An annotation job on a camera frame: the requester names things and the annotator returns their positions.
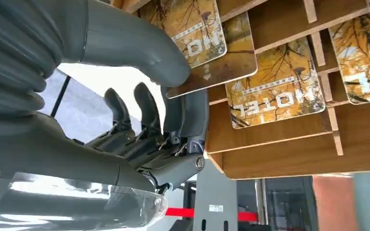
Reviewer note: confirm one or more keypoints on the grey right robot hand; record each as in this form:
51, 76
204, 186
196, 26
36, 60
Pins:
60, 150

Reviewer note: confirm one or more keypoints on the ribbed grey right robot arm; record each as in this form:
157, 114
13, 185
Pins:
12, 47

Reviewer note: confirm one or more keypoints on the black desk leg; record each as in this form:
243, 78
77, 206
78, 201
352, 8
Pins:
59, 97

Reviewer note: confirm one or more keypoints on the clear plastic right hand guard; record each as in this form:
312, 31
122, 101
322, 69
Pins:
60, 207

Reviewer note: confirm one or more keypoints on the red barrier tape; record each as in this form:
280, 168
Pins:
180, 212

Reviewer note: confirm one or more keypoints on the yellow hotel key card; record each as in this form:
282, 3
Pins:
197, 28
360, 63
274, 92

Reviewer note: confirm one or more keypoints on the wooden slotted card box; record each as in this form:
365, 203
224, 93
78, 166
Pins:
283, 153

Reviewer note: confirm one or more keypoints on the grey metal post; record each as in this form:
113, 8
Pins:
215, 191

